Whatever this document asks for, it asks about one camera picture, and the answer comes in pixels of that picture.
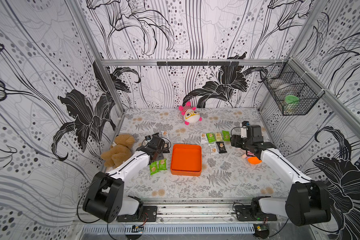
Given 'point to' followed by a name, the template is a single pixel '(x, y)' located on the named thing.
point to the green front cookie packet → (162, 164)
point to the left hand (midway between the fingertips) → (155, 158)
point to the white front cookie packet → (165, 134)
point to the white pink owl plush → (190, 114)
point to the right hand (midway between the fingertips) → (236, 136)
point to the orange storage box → (186, 160)
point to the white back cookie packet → (213, 149)
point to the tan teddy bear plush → (119, 151)
